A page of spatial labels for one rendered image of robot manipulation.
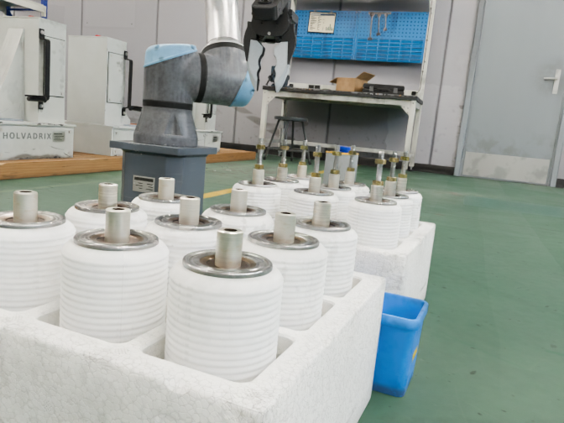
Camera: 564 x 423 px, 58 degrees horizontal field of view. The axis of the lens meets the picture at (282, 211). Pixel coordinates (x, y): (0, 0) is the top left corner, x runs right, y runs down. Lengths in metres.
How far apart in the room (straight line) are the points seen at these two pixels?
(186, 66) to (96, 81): 2.28
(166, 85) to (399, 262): 0.66
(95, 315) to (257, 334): 0.15
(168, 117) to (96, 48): 2.31
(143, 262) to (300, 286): 0.15
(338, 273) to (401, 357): 0.20
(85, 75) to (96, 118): 0.27
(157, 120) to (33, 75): 1.90
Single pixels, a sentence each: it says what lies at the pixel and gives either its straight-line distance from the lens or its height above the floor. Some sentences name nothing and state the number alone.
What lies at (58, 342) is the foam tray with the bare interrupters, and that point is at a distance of 0.47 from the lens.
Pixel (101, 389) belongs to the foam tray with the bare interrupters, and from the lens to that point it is 0.45.
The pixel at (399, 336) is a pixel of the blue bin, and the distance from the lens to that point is 0.76.
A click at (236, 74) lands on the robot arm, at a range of 1.25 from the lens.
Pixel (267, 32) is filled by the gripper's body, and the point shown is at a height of 0.53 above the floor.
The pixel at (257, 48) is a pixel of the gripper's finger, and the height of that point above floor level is 0.51.
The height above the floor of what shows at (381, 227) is 0.21.
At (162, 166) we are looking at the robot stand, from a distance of 1.18.
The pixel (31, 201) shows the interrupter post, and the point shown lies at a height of 0.27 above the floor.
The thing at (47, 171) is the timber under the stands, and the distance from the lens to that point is 2.90.
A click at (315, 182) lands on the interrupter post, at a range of 0.95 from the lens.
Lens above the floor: 0.37
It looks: 10 degrees down
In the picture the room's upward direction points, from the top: 5 degrees clockwise
